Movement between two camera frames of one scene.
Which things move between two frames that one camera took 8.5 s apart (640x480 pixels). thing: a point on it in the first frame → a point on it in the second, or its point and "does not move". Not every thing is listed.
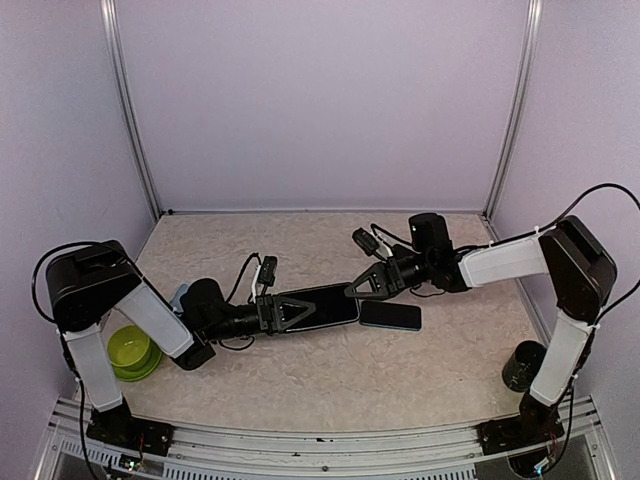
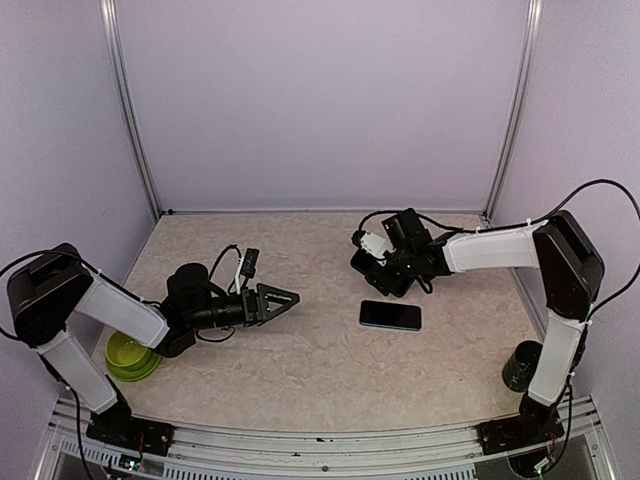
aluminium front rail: (445, 452) does not move
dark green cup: (521, 367) does not move
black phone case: (332, 306) → (362, 261)
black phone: (390, 315) does not move
